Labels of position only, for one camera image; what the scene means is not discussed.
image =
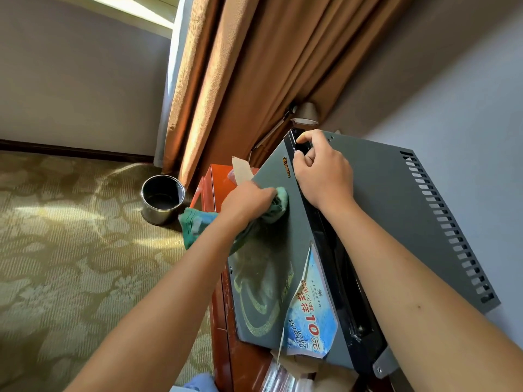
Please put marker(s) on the person's left hand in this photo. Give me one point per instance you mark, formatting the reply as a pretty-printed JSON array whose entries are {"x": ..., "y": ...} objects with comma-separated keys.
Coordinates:
[{"x": 245, "y": 204}]

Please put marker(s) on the person's right hand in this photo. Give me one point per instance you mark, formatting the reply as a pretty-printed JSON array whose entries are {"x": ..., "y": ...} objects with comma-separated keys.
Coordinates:
[{"x": 327, "y": 175}]

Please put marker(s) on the green blue cleaning cloth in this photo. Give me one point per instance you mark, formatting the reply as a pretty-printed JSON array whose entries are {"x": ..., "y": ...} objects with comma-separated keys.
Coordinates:
[{"x": 196, "y": 228}]

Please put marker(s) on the grey mini fridge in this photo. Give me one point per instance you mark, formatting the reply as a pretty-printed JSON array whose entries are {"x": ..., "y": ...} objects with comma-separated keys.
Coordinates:
[{"x": 388, "y": 200}]

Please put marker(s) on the brown cardboard pieces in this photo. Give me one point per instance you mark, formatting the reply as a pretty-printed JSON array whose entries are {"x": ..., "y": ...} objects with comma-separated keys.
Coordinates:
[
  {"x": 294, "y": 363},
  {"x": 335, "y": 379}
]

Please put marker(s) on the clear plastic water bottles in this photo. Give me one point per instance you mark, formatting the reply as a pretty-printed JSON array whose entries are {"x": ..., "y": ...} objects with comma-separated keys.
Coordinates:
[{"x": 282, "y": 381}]

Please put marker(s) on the person's left forearm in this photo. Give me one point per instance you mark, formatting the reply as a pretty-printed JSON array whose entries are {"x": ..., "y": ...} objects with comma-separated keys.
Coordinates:
[{"x": 163, "y": 314}]

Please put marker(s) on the person's right forearm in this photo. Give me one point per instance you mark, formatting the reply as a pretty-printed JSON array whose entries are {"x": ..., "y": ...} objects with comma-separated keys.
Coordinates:
[{"x": 429, "y": 322}]

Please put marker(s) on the person's legs in blue jeans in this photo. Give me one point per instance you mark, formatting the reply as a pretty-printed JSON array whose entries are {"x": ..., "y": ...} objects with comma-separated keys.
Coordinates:
[{"x": 200, "y": 383}]

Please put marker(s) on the grey metal lamp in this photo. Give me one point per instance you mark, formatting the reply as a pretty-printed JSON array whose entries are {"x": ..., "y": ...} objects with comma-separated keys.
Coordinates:
[{"x": 305, "y": 113}]

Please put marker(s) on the round metal trash bin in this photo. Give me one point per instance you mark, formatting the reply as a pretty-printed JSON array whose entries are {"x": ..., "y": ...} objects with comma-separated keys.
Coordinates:
[{"x": 162, "y": 200}]

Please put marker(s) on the brown curtain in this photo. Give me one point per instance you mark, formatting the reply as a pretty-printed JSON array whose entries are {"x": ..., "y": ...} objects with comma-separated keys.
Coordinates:
[{"x": 265, "y": 69}]

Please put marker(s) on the white sheer curtain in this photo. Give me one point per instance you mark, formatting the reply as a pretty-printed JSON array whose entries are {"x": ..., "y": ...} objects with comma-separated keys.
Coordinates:
[{"x": 173, "y": 77}]

